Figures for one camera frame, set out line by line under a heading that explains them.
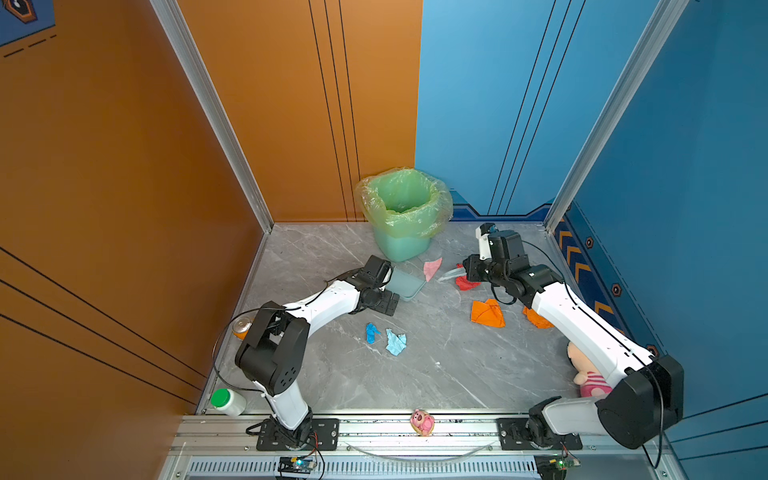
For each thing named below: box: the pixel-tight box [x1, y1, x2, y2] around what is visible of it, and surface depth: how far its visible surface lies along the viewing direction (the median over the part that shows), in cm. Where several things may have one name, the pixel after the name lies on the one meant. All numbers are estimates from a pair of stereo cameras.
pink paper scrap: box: [424, 258, 443, 282], surface depth 108 cm
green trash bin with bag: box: [355, 167, 454, 263], surface depth 96 cm
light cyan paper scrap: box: [386, 328, 407, 356], surface depth 89 cm
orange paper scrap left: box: [471, 299, 506, 328], surface depth 95 cm
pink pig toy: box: [410, 408, 435, 437], surface depth 75 cm
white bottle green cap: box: [210, 388, 247, 417], surface depth 73 cm
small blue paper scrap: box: [366, 322, 382, 344], surface depth 93 cm
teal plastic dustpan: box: [386, 267, 427, 301], surface depth 107 cm
